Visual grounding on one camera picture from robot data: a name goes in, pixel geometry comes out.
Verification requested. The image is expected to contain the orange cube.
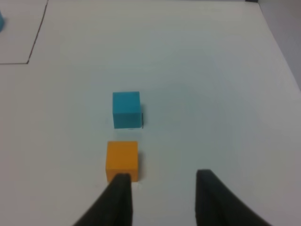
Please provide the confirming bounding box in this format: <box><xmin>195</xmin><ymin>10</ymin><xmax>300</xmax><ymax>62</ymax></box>
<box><xmin>105</xmin><ymin>141</ymin><xmax>138</xmax><ymax>182</ymax></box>

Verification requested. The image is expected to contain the blue template cube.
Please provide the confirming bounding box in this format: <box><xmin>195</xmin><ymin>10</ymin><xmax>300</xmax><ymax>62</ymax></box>
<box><xmin>0</xmin><ymin>12</ymin><xmax>5</xmax><ymax>32</ymax></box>

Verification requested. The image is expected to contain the blue loose cube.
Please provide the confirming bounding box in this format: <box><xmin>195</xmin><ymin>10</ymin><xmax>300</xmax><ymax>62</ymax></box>
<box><xmin>112</xmin><ymin>91</ymin><xmax>142</xmax><ymax>129</ymax></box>

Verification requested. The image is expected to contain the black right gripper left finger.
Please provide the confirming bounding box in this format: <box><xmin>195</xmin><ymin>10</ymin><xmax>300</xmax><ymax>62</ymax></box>
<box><xmin>75</xmin><ymin>173</ymin><xmax>133</xmax><ymax>226</ymax></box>

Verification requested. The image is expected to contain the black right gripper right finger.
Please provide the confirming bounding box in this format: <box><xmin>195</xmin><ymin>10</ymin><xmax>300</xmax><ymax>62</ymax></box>
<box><xmin>195</xmin><ymin>169</ymin><xmax>269</xmax><ymax>226</ymax></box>

